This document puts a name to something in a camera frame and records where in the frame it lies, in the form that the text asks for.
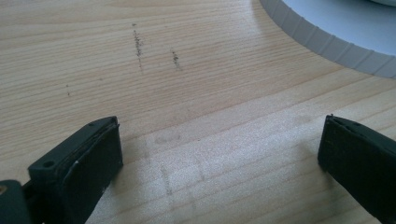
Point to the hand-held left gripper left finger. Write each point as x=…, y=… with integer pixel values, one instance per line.
x=74, y=174

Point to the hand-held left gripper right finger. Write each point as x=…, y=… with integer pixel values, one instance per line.
x=361, y=161

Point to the white ribbed round plate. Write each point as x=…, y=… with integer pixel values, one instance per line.
x=342, y=25

